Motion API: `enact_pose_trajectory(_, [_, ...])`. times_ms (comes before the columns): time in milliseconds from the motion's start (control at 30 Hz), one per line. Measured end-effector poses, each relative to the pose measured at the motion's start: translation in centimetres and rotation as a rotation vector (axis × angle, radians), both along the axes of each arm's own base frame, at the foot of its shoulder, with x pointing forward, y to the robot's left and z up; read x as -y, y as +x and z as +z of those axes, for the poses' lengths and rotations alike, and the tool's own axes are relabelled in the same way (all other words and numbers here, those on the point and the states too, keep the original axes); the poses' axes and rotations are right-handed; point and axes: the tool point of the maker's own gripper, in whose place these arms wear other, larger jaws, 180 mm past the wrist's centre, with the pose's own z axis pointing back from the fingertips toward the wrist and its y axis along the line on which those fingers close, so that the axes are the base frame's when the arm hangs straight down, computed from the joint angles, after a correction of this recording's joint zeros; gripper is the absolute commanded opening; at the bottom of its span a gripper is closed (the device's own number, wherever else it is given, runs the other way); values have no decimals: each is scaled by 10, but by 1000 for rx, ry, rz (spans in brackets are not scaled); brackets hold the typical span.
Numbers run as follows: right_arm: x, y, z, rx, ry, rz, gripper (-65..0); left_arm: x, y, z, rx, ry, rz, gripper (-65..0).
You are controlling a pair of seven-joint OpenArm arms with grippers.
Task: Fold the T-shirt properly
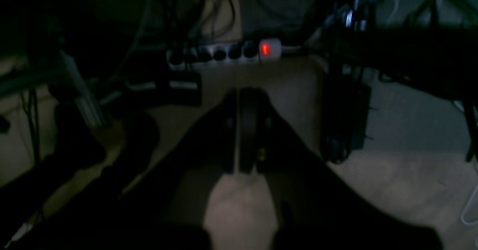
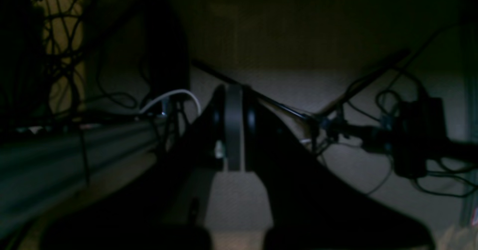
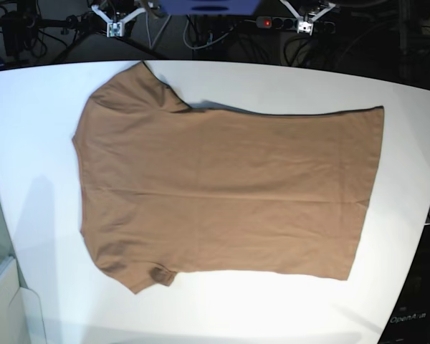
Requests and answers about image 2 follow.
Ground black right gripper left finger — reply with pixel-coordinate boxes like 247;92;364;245
41;85;226;250

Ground black tripod stand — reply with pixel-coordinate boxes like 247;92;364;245
191;34;438;125

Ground white cable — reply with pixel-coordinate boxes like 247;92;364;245
139;89;202;115

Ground black clamp device with cables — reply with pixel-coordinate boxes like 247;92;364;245
323;92;477;199

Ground grey aluminium frame rail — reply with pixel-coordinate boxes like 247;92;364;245
0;118;166;238

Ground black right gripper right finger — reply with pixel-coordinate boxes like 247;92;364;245
243;87;435;250

